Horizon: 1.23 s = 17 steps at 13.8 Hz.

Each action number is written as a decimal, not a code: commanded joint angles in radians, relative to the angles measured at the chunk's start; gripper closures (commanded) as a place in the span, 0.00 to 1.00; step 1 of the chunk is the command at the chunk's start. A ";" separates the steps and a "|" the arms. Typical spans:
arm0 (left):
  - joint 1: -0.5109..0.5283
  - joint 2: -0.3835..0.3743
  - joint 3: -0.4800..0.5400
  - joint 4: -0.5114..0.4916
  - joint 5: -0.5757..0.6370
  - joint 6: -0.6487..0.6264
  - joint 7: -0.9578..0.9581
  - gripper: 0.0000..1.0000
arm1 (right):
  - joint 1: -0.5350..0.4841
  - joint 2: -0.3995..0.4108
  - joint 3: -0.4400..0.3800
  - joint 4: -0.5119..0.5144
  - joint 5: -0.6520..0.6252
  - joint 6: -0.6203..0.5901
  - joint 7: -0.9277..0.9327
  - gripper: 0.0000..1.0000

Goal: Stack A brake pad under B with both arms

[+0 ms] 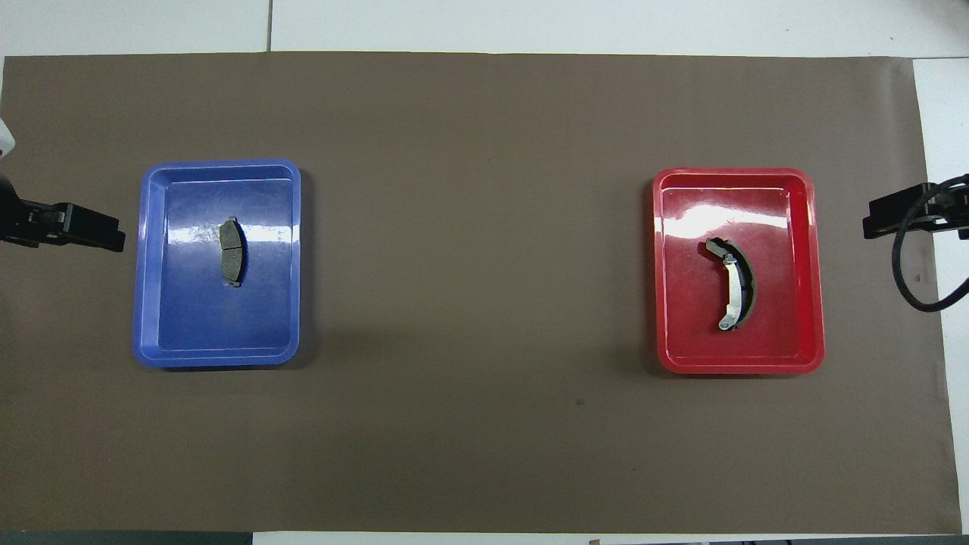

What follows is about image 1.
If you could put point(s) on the blue plastic tray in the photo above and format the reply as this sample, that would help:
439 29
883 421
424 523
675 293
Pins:
189 303

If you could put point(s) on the curved brake shoe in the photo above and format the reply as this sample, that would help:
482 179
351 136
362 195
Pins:
734 291

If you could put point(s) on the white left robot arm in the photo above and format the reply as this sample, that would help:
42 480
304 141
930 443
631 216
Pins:
4 140

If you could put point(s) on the red plastic tray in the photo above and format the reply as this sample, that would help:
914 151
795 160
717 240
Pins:
780 318

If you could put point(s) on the brown table mat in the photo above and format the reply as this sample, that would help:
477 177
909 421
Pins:
484 151

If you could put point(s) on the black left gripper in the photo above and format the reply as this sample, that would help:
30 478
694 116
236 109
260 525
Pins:
38 223

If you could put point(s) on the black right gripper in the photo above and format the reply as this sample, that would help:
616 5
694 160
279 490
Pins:
946 212

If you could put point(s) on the dark brake pad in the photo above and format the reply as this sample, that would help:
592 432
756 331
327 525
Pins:
232 253

